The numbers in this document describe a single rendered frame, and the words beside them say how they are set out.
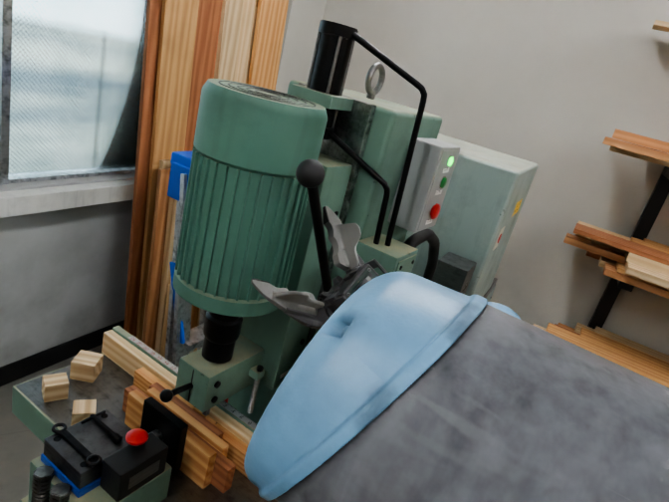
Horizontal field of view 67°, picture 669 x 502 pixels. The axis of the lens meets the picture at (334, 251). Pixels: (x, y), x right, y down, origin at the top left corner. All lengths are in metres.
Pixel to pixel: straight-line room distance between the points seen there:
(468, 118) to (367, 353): 2.87
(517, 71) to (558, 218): 0.81
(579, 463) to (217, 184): 0.58
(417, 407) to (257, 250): 0.55
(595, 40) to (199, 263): 2.53
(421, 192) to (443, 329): 0.73
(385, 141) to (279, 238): 0.25
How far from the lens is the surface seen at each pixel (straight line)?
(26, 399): 1.07
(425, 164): 0.91
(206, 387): 0.86
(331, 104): 0.80
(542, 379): 0.19
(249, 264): 0.72
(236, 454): 0.93
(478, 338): 0.19
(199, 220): 0.72
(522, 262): 3.05
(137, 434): 0.81
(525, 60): 2.99
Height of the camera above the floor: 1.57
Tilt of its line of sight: 20 degrees down
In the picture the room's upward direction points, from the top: 15 degrees clockwise
